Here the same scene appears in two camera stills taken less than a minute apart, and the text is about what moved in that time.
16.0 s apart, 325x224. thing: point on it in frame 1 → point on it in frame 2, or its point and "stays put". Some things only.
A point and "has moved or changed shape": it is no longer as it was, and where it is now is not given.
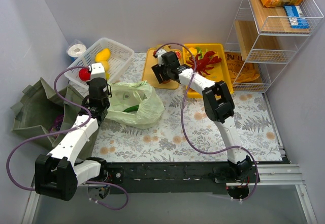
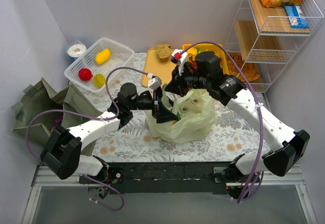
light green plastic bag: x=135 y=103 has moved or changed shape
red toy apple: x=84 y=74 stays put
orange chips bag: x=240 y=70 stays put
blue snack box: x=295 y=17 stays put
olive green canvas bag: x=40 y=114 stays put
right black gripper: x=159 y=72 → x=178 y=81
